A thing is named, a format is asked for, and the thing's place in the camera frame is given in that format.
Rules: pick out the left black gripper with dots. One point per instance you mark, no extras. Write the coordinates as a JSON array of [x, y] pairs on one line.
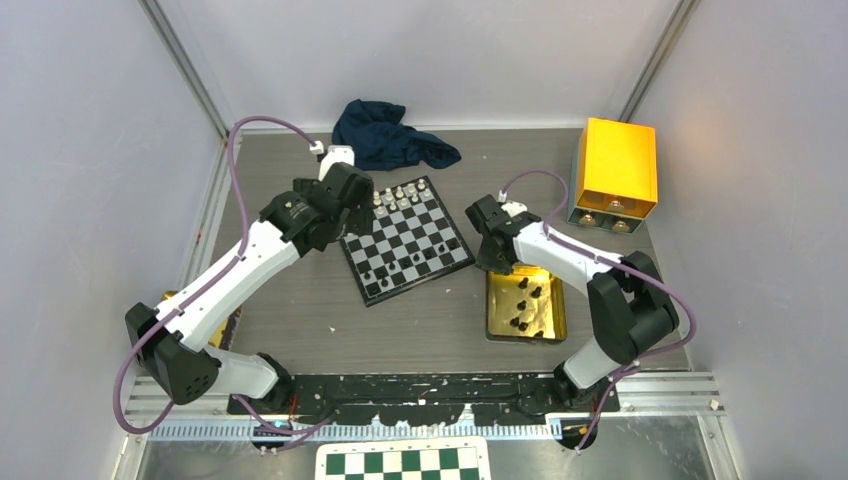
[[361, 219]]

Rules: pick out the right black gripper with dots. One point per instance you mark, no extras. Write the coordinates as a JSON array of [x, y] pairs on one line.
[[487, 263]]

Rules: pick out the gold tin with black pieces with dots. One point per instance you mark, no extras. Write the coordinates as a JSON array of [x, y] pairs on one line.
[[526, 305]]

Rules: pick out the black white chess board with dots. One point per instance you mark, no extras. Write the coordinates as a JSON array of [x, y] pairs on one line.
[[414, 240]]

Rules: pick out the orange drawer box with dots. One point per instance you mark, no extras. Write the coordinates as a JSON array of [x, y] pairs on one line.
[[614, 176]]

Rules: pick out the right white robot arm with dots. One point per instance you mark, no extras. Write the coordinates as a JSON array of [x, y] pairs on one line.
[[629, 310]]

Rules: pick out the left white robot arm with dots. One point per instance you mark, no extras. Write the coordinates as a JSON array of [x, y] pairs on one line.
[[177, 352]]

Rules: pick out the gold tin with white pieces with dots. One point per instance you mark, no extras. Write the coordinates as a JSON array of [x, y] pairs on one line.
[[224, 335]]

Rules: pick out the green white checker board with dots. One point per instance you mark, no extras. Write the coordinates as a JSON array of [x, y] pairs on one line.
[[435, 458]]

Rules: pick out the dark blue cloth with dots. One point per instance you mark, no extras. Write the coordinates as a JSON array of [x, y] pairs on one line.
[[381, 142]]

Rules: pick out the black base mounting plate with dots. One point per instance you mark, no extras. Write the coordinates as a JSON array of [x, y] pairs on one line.
[[493, 399]]

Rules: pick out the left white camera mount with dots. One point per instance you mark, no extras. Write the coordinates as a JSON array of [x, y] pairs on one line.
[[331, 155]]

